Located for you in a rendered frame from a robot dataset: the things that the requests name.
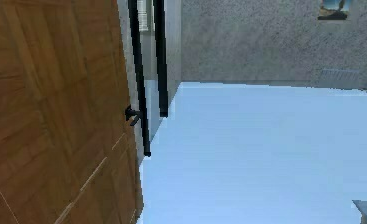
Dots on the brown wooden room door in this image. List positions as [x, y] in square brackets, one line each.
[54, 110]

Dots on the black door frame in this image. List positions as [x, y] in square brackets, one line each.
[139, 83]

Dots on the white slatted window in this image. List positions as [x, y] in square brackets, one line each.
[142, 15]

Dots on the framed landscape picture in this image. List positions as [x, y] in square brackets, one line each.
[334, 9]

